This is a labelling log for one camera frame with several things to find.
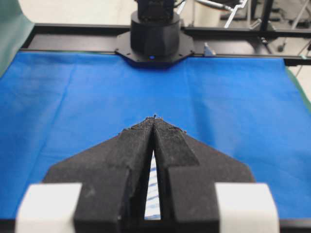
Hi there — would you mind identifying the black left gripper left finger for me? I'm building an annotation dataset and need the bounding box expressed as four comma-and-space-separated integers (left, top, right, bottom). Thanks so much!
16, 116, 155, 233

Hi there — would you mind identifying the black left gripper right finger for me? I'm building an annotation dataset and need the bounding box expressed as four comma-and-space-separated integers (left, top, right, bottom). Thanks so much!
151, 117, 280, 233

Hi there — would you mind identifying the white blue striped towel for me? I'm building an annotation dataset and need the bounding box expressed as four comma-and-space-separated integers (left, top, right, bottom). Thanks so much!
144, 152, 161, 220

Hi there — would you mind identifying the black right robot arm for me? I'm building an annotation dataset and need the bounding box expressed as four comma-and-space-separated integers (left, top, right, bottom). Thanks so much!
115, 0, 195, 67

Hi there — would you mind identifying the blue table cloth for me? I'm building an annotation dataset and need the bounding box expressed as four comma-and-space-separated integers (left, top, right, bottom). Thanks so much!
0, 52, 311, 218

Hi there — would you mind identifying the silver metal stand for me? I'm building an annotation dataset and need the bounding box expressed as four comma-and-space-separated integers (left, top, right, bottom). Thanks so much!
196, 0, 248, 29

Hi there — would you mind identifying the black aluminium table frame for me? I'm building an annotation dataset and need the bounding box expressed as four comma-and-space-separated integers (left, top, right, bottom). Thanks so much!
21, 24, 311, 67

